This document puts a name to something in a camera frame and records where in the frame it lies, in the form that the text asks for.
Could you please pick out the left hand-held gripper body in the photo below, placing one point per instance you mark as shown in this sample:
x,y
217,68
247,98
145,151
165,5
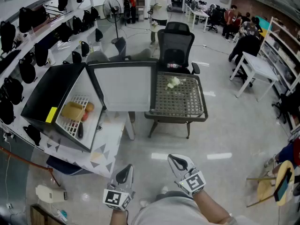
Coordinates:
x,y
116,198

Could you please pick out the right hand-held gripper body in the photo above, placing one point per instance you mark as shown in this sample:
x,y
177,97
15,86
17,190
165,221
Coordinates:
x,y
193,183

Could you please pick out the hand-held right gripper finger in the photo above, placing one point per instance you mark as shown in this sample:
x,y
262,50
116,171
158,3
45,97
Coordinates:
x,y
188,160
174,170

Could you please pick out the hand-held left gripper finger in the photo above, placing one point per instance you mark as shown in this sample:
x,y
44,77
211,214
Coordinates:
x,y
117,177
131,177

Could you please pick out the black mini fridge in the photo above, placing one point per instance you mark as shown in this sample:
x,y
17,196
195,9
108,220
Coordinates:
x,y
58,83

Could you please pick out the person's right forearm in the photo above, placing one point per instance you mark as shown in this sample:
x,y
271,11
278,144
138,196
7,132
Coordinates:
x,y
211,207

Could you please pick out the person's left forearm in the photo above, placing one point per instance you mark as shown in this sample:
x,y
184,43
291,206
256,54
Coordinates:
x,y
118,217

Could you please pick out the person's white shoe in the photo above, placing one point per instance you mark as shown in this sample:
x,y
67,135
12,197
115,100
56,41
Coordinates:
x,y
164,189
144,203

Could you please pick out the person's grey shirt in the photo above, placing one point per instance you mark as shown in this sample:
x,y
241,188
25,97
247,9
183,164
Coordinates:
x,y
173,212

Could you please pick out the navy padded stool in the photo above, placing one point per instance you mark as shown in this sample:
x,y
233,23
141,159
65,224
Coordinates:
x,y
65,166

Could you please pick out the dark eggplant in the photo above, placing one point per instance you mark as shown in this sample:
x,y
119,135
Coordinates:
x,y
80,131

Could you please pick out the metal mesh tray table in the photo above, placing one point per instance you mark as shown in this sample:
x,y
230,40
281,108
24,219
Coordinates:
x,y
179,102

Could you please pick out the cream floor appliance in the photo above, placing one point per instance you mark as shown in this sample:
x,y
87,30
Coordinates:
x,y
50,193

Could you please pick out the wooden crate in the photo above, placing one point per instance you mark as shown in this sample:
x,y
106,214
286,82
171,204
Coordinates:
x,y
43,217

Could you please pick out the orange round fruit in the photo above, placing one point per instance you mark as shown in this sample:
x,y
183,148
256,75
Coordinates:
x,y
90,107

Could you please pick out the orange metal pole stand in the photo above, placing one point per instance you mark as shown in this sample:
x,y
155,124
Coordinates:
x,y
28,162

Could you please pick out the yellow round side table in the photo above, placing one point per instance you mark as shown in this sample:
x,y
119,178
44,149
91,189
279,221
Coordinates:
x,y
284,184

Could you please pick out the dark drink bottle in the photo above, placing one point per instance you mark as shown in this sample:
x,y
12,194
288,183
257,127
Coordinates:
x,y
174,66

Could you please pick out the black mesh office chair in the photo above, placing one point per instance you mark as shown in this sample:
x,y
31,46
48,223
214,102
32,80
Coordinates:
x,y
175,46

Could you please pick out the grey upholstered armchair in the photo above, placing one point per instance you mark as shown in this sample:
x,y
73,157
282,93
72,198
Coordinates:
x,y
97,56
141,54

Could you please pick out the white square table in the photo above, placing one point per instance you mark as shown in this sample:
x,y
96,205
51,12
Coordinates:
x,y
256,65

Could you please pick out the blue upholstered chair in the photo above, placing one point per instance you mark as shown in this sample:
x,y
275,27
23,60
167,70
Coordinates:
x,y
121,46

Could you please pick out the white plastic jug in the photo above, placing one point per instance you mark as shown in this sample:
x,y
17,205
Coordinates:
x,y
51,58

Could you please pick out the small white round table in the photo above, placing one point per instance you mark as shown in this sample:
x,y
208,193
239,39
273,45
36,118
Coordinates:
x,y
157,27

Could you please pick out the row of black bags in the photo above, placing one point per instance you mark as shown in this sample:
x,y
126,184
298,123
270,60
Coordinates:
x,y
27,70

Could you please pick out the white storage rack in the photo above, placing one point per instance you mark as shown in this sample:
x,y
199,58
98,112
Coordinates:
x,y
281,55

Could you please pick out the black swivel chair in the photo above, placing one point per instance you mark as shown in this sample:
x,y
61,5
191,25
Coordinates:
x,y
214,19

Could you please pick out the long white desk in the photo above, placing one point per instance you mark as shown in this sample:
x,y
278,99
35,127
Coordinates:
x,y
198,14

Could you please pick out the black standing fan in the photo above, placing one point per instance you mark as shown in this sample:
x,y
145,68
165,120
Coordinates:
x,y
112,9

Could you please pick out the white wall shelf unit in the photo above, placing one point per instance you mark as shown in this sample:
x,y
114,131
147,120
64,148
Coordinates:
x,y
63,50

